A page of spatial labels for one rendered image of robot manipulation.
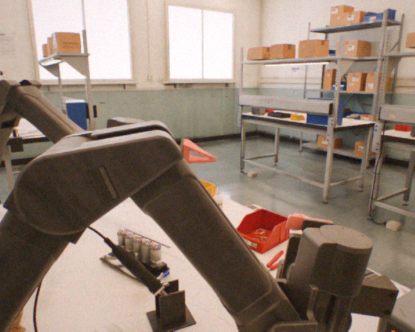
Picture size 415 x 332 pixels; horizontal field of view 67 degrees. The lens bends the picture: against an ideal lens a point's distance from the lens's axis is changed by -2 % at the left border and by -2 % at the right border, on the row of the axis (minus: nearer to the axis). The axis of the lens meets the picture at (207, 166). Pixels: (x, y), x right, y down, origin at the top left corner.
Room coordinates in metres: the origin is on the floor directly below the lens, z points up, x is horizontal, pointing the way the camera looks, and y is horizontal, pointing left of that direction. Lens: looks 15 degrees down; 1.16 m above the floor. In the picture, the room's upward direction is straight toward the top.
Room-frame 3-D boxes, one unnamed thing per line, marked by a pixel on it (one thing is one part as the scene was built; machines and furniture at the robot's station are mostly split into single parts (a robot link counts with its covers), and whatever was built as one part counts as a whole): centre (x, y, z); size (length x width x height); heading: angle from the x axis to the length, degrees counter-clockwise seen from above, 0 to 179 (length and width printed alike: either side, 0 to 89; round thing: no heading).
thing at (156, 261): (0.62, 0.11, 0.79); 0.02 x 0.02 x 0.05
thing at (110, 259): (0.64, 0.17, 0.76); 0.16 x 0.07 x 0.01; 53
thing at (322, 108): (3.42, -0.75, 0.90); 1.30 x 0.06 x 0.12; 33
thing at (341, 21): (4.79, -2.03, 1.09); 1.20 x 0.45 x 2.17; 33
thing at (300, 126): (3.61, -1.05, 0.76); 1.40 x 0.71 x 1.53; 33
